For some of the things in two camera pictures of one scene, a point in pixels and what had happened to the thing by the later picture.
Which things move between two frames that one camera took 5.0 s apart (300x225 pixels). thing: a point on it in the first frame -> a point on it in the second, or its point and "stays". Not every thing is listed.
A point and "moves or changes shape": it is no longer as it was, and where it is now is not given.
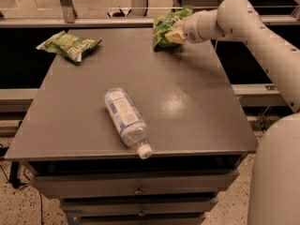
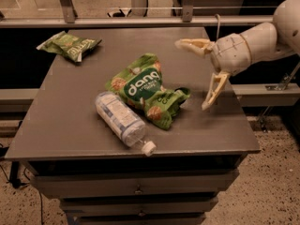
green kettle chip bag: x=68 y=44 stays
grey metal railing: x=69 y=19 stays
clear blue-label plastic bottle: x=128 y=121 moves or changes shape
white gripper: x=189 y=31 -> x=230 y=53
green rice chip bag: x=163 y=24 -> x=140 y=82
